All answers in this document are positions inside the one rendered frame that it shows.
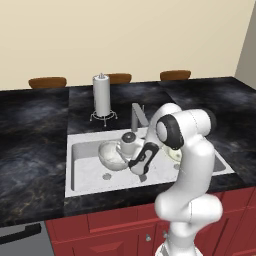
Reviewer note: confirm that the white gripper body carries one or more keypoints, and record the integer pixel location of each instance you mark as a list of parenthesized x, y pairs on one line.
[(126, 155)]

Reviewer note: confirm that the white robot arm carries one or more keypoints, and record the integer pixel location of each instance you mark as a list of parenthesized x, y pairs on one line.
[(191, 156)]

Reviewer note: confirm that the clear glass bowl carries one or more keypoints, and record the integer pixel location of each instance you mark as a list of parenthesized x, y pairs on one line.
[(109, 156)]

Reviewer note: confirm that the grey sink tap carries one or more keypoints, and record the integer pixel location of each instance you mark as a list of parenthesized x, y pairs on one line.
[(137, 115)]

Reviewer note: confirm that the white double basin sink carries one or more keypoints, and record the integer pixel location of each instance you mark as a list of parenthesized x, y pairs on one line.
[(85, 173)]

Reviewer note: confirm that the pale green bowl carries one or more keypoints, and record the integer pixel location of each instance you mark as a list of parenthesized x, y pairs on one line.
[(174, 155)]

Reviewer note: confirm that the red drawer front panel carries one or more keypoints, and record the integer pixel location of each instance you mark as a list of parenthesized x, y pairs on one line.
[(120, 218)]

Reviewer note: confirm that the white paper towel roll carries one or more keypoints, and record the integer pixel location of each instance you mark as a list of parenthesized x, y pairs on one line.
[(101, 95)]

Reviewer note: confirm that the silver cupboard knob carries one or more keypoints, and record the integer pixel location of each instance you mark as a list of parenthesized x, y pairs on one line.
[(165, 234), (148, 237)]

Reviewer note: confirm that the red cupboard door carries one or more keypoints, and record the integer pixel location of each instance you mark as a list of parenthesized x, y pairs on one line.
[(110, 245), (160, 245)]

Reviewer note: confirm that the red cupboard run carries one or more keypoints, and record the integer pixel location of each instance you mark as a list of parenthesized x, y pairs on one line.
[(238, 226)]

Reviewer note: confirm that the grey dishwasher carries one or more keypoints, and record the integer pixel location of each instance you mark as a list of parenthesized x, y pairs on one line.
[(25, 245)]

